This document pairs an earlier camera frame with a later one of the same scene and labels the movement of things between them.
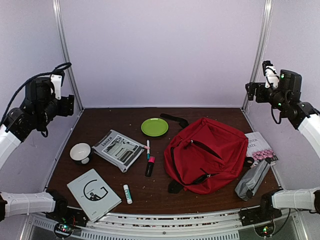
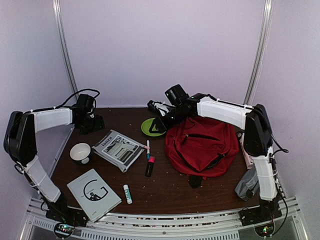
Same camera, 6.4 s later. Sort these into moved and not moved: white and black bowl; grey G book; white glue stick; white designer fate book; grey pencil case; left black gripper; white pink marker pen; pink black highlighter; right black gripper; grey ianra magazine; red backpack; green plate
Moved: white designer fate book; red backpack; right black gripper; left black gripper
Not moved: grey pencil case; grey G book; white and black bowl; grey ianra magazine; green plate; pink black highlighter; white pink marker pen; white glue stick
